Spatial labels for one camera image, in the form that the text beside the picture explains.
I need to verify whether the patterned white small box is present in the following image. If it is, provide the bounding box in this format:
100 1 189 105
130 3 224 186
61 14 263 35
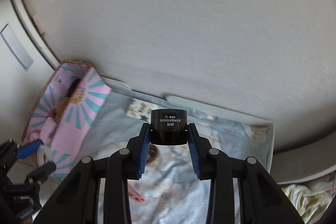
126 98 155 122

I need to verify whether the yellow green floral bedding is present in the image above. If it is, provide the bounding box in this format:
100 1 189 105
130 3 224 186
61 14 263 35
282 180 335 223

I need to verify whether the brown hair scrunchie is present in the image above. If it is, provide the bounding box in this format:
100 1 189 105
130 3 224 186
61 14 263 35
146 144 159 165

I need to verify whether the floral grey table cloth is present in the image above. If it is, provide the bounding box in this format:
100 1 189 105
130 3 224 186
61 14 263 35
78 87 274 223

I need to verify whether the pink teal cardboard box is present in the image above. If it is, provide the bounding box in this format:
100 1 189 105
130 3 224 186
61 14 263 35
22 61 111 178

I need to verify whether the pink fluffy towel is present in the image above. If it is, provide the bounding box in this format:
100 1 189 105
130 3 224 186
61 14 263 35
39 117 58 145

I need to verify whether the grey recessed door handle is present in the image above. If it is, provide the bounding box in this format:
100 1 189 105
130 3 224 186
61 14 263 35
1 23 34 71

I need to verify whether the clear tape roll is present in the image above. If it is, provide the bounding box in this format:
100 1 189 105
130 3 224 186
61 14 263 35
37 144 54 166

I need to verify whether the black cylindrical jar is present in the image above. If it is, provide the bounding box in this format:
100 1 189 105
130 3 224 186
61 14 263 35
150 109 188 146

